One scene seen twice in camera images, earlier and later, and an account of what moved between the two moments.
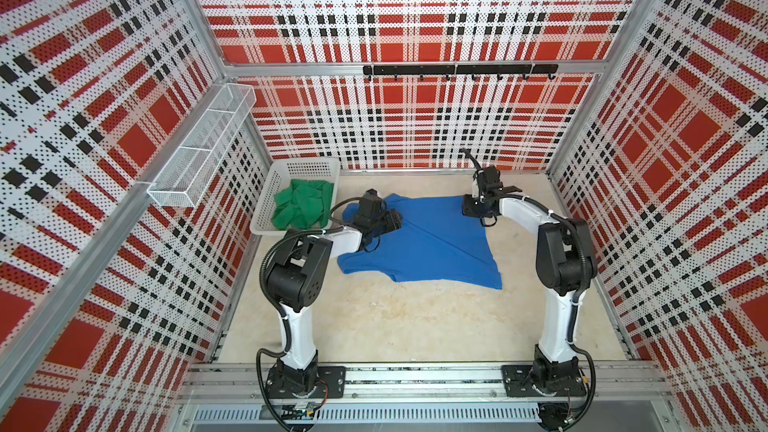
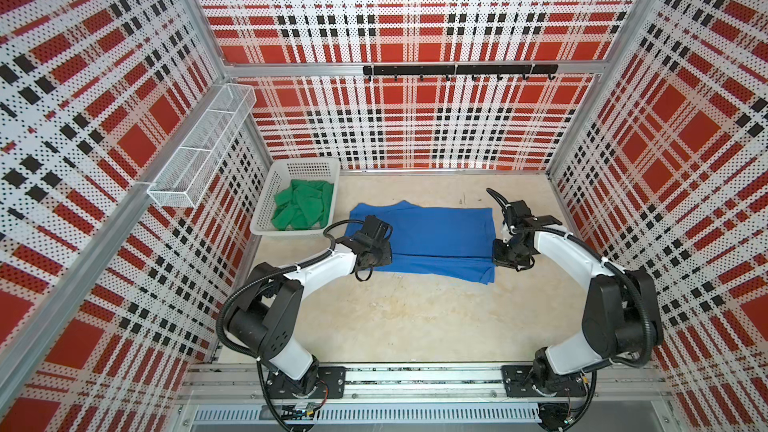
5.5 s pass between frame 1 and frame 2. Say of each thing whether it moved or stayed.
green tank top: stayed
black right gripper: moved
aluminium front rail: stayed
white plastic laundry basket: stayed
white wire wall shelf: stayed
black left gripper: moved
